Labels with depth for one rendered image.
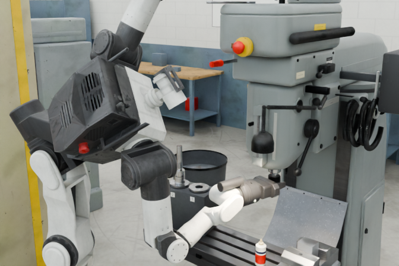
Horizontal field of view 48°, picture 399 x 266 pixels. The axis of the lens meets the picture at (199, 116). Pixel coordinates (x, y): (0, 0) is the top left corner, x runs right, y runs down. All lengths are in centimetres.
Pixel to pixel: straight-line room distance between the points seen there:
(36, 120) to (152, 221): 53
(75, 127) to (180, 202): 79
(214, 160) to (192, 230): 248
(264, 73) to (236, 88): 538
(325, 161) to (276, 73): 67
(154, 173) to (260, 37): 52
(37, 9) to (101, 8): 125
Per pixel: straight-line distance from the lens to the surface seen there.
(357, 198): 207
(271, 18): 137
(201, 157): 399
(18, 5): 287
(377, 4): 589
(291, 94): 153
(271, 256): 191
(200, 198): 195
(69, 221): 169
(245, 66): 154
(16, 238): 314
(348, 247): 216
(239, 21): 143
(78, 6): 879
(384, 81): 169
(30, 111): 165
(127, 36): 153
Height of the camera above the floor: 189
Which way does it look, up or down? 14 degrees down
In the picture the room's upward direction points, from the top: straight up
